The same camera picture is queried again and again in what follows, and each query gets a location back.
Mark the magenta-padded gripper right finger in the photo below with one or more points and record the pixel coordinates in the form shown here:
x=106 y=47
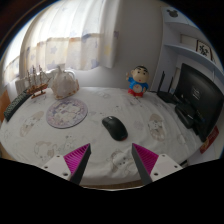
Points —
x=146 y=159

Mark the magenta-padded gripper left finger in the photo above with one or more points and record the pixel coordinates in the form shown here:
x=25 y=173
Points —
x=75 y=159

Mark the black computer mouse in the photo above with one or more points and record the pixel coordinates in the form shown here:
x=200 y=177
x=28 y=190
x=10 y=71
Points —
x=115 y=128

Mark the round purple printed mouse pad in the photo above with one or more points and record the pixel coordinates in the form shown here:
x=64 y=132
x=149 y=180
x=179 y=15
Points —
x=66 y=113

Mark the white printed tablecloth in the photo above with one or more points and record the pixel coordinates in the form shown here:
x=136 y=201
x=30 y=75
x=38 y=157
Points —
x=100 y=156

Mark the black box under monitor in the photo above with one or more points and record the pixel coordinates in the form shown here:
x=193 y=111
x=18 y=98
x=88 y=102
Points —
x=185 y=115

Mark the red flat packet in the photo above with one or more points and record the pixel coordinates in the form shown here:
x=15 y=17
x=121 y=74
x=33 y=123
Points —
x=209 y=140

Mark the black router with antennas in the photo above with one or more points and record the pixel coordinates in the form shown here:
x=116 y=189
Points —
x=166 y=96

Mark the large white conch shell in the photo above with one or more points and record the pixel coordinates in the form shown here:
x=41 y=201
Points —
x=64 y=83

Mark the cartoon boy figurine with clock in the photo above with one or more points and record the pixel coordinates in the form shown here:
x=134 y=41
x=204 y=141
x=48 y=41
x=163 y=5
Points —
x=138 y=81

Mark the black keyboard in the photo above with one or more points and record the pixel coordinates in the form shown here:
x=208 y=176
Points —
x=16 y=105

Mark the wooden model sailing ship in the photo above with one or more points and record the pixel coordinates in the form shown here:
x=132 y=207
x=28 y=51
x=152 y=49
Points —
x=37 y=85

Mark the black monitor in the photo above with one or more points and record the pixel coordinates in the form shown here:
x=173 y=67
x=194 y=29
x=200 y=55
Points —
x=203 y=96

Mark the brown wooden chair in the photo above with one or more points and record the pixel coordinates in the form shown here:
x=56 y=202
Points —
x=3 y=105

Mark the white curtain with star print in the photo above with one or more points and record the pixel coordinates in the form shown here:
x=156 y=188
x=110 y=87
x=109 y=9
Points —
x=66 y=33

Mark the white wall shelf unit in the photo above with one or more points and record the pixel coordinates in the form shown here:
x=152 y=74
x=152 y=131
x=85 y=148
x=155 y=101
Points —
x=186 y=50

